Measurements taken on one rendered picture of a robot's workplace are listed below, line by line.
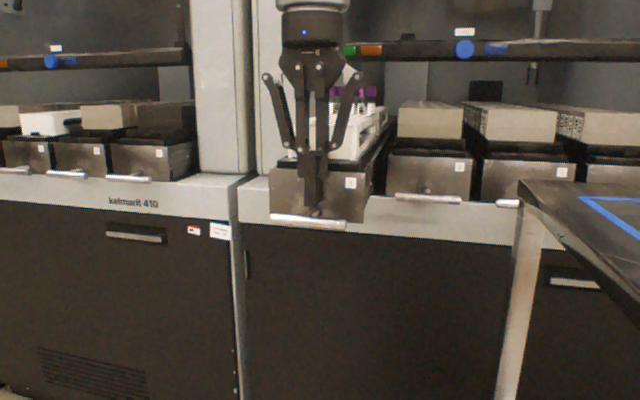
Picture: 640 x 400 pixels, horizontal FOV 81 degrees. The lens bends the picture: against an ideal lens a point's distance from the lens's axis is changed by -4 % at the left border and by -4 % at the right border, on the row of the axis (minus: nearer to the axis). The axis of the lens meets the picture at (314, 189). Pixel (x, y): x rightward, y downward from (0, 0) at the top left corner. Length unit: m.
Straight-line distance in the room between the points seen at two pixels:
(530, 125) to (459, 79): 0.78
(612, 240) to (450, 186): 0.39
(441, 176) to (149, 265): 0.62
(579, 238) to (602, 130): 0.49
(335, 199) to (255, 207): 0.25
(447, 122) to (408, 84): 0.62
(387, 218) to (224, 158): 0.37
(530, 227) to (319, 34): 0.31
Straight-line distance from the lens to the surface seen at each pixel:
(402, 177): 0.67
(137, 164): 0.86
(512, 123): 0.75
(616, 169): 0.73
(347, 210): 0.53
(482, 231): 0.70
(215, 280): 0.85
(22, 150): 1.07
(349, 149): 0.55
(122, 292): 1.00
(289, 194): 0.55
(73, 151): 0.96
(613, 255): 0.29
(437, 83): 1.50
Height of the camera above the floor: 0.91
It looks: 14 degrees down
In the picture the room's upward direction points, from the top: straight up
